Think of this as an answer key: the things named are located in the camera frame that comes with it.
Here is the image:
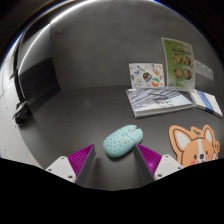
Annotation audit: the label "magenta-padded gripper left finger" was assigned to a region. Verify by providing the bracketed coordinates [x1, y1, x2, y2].
[45, 143, 97, 188]

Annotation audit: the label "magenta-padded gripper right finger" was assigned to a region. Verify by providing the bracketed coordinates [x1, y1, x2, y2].
[133, 143, 184, 186]

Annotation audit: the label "teal perforated computer mouse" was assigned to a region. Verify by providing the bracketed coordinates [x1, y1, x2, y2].
[102, 124, 144, 159]

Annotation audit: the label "orange corgi-shaped mouse pad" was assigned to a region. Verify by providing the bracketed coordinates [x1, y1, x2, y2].
[168, 124, 222, 168]

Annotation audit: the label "grey striped cover book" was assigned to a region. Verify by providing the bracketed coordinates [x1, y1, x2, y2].
[125, 87, 195, 119]

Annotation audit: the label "white book with blue stripe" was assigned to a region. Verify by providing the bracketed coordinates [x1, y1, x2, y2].
[188, 89, 224, 118]

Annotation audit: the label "white sticker sheet card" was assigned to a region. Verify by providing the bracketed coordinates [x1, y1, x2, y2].
[128, 62, 166, 90]

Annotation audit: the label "green menu sign stand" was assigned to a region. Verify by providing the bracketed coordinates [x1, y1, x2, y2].
[161, 36, 196, 92]

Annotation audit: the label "white wall sockets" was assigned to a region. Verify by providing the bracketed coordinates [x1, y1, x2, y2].
[193, 60, 215, 82]

